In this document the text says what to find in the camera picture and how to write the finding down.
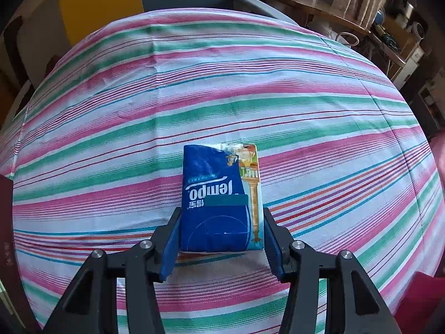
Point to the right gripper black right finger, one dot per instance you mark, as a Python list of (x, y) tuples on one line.
[(354, 304)]

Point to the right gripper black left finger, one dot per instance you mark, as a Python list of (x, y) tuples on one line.
[(89, 304)]

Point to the blue Tempo tissue pack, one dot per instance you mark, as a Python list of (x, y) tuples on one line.
[(222, 203)]

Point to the red cushion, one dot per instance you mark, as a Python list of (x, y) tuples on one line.
[(421, 310)]

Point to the dark red gold box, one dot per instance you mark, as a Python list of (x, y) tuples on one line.
[(10, 274)]

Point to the striped tablecloth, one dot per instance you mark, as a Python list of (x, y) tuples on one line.
[(96, 154)]

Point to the wooden side table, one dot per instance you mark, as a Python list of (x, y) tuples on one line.
[(322, 9)]

